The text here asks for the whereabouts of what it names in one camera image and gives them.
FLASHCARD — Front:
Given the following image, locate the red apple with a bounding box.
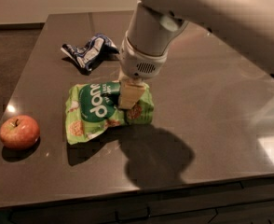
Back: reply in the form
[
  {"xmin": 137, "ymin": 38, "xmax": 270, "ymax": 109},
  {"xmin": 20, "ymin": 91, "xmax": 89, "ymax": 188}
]
[{"xmin": 0, "ymin": 115, "xmax": 40, "ymax": 150}]

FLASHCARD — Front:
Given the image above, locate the crumpled blue white wrapper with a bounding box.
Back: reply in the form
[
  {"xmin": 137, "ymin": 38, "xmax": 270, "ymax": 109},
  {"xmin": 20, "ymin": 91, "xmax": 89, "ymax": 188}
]
[{"xmin": 61, "ymin": 34, "xmax": 119, "ymax": 71}]

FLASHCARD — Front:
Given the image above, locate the green rice chip bag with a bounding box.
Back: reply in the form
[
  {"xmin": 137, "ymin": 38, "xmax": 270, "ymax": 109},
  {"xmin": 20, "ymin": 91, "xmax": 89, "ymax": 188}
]
[{"xmin": 65, "ymin": 81, "xmax": 154, "ymax": 145}]

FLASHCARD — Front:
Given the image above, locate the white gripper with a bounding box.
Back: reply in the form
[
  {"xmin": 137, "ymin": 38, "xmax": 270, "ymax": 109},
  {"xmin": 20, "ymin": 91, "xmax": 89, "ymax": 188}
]
[{"xmin": 118, "ymin": 36, "xmax": 167, "ymax": 109}]

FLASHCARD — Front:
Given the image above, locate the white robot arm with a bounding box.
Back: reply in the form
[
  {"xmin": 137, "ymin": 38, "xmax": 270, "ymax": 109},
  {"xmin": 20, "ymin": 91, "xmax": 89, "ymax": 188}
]
[{"xmin": 118, "ymin": 0, "xmax": 274, "ymax": 109}]

